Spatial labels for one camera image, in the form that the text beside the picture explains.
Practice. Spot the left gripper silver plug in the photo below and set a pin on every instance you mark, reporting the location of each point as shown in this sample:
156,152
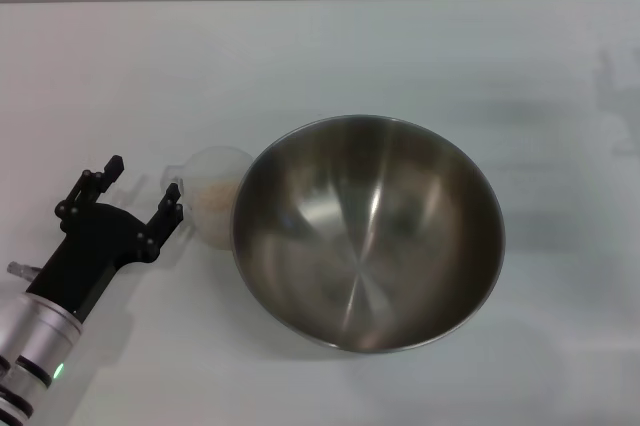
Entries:
22,271

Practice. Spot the clear plastic measuring cup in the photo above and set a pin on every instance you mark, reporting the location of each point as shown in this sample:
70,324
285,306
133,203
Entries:
215,161

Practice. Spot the large stainless steel bowl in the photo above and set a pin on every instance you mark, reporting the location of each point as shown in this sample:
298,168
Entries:
375,226

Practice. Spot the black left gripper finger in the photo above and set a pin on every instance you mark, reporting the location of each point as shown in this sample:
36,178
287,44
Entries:
87,188
162,226

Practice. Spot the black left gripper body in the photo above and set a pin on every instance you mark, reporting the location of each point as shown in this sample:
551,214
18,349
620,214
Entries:
85,256

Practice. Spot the white rice grains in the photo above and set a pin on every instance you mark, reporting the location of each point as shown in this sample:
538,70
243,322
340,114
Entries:
215,196

